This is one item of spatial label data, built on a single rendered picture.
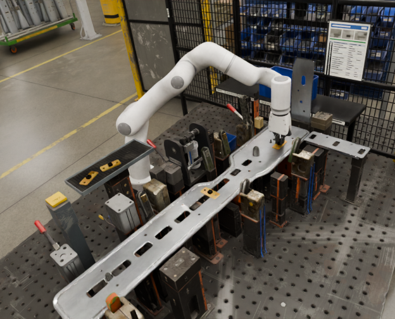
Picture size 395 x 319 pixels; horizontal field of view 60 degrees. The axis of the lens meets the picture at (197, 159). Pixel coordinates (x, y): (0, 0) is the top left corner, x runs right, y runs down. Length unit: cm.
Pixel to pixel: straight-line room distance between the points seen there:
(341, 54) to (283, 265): 113
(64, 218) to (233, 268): 74
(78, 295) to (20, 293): 58
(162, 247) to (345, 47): 137
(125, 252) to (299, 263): 75
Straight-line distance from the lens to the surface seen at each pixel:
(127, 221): 137
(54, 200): 141
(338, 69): 207
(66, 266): 131
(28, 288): 181
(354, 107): 205
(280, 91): 155
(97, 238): 186
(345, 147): 176
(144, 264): 127
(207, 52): 153
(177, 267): 120
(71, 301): 128
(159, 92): 165
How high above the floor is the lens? 197
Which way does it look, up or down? 35 degrees down
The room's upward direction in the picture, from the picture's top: 8 degrees counter-clockwise
